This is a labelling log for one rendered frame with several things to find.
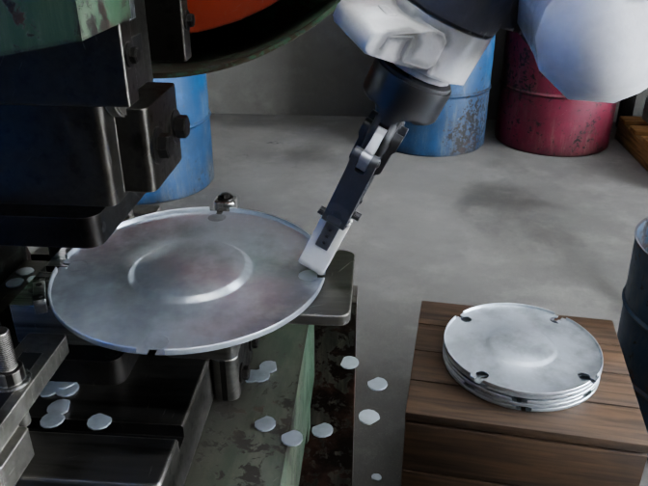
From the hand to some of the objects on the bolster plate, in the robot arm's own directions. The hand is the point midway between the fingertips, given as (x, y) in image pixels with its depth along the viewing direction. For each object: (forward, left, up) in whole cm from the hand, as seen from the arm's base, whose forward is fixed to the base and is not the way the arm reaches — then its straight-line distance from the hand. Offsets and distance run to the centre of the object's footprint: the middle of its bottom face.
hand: (325, 241), depth 71 cm
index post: (+17, -14, -12) cm, 25 cm away
